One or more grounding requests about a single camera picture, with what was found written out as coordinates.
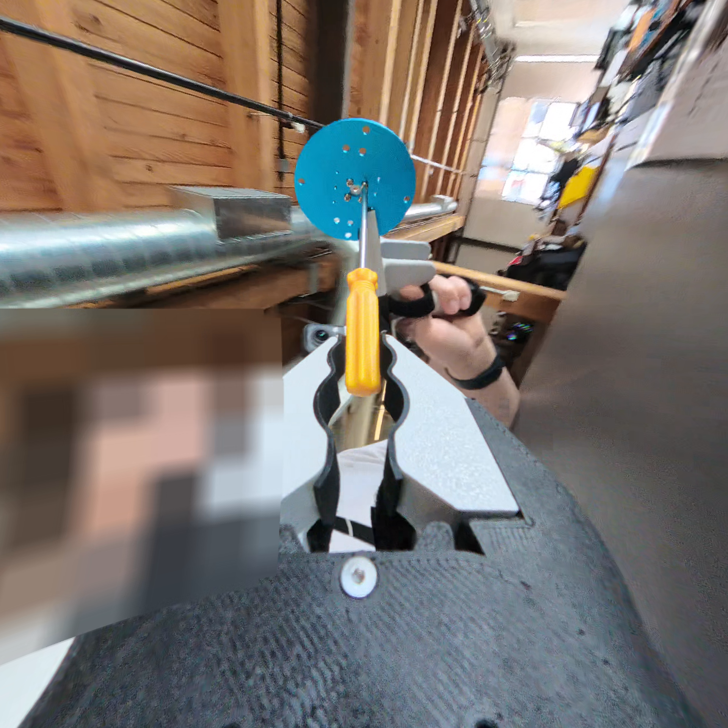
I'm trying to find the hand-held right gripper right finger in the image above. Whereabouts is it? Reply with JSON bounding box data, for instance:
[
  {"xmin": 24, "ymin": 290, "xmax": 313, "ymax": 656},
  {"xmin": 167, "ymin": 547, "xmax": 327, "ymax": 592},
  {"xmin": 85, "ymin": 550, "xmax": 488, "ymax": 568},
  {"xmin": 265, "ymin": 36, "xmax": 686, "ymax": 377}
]
[{"xmin": 371, "ymin": 334, "xmax": 525, "ymax": 551}]

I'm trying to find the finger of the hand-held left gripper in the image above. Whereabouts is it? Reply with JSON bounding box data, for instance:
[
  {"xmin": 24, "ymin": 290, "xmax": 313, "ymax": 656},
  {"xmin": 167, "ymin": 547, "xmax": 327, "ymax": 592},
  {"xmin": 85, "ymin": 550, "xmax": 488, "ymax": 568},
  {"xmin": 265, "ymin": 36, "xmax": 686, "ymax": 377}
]
[{"xmin": 362, "ymin": 207, "xmax": 392, "ymax": 301}]

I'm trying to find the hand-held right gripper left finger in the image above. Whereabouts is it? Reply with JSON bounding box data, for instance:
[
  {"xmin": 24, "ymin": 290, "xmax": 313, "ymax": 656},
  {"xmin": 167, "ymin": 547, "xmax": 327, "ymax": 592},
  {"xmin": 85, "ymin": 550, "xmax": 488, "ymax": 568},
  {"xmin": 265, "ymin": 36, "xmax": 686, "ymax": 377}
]
[{"xmin": 282, "ymin": 338, "xmax": 343, "ymax": 551}]

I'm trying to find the yellow-handled screwdriver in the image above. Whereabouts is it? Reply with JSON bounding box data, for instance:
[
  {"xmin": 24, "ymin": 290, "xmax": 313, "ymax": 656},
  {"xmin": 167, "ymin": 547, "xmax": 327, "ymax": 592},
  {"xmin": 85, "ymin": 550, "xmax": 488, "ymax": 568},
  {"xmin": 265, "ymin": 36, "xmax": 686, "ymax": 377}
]
[{"xmin": 344, "ymin": 182, "xmax": 381, "ymax": 397}]

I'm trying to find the blue round metal plate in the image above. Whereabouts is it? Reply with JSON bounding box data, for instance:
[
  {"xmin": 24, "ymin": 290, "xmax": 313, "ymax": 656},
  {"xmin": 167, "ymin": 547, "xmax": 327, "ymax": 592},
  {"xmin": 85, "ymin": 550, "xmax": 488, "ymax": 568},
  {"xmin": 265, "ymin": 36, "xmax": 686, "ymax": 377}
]
[{"xmin": 294, "ymin": 118, "xmax": 417, "ymax": 240}]

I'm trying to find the person's left forearm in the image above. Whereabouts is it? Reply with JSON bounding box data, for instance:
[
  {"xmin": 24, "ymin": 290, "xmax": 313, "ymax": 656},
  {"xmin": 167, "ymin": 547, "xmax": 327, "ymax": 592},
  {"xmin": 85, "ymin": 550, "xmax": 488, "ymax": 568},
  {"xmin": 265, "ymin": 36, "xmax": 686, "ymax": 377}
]
[{"xmin": 449, "ymin": 364, "xmax": 522, "ymax": 428}]

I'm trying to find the person's left hand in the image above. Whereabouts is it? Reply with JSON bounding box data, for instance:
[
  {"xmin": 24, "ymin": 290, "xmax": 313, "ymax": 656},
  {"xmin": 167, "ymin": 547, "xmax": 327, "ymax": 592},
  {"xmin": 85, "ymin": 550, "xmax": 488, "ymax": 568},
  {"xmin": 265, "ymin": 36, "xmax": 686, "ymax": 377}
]
[{"xmin": 398, "ymin": 274, "xmax": 493, "ymax": 374}]

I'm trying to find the person's white shirt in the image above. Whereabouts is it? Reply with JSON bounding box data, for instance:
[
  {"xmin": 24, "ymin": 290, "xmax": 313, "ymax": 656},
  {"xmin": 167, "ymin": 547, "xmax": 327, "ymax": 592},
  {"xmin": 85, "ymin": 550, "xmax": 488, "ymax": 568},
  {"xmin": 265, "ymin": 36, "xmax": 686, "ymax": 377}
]
[{"xmin": 333, "ymin": 441, "xmax": 390, "ymax": 552}]

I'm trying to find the black wristband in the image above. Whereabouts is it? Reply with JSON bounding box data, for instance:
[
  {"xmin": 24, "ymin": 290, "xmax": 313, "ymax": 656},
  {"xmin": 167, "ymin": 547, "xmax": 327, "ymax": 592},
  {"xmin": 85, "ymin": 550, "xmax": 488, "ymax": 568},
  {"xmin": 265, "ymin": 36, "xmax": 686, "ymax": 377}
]
[{"xmin": 445, "ymin": 354, "xmax": 507, "ymax": 391}]

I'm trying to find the black ceiling rod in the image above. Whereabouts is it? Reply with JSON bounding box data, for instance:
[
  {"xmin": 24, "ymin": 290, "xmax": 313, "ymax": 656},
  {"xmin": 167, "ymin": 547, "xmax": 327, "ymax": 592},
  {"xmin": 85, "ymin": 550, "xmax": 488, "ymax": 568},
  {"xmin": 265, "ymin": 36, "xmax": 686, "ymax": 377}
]
[{"xmin": 0, "ymin": 16, "xmax": 326, "ymax": 130}]

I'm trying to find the black body strap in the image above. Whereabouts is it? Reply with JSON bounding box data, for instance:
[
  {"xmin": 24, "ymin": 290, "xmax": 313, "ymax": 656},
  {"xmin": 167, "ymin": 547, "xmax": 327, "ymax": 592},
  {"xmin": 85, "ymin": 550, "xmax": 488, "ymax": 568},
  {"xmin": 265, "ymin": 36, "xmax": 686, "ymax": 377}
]
[{"xmin": 333, "ymin": 516, "xmax": 377, "ymax": 542}]

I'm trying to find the silver ventilation duct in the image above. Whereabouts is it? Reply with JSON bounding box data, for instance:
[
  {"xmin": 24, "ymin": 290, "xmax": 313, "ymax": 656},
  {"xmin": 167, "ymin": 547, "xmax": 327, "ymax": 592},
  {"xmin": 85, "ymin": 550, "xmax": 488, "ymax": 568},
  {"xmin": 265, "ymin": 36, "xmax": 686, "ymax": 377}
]
[{"xmin": 0, "ymin": 185, "xmax": 458, "ymax": 309}]

